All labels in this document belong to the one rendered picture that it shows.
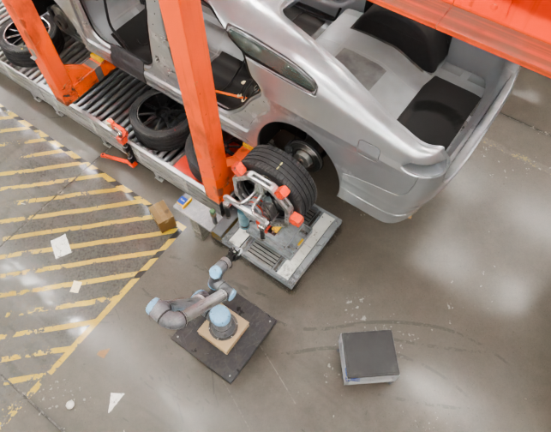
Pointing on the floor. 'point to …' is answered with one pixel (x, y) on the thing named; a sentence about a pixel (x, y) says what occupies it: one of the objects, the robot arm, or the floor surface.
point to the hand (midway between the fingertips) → (240, 249)
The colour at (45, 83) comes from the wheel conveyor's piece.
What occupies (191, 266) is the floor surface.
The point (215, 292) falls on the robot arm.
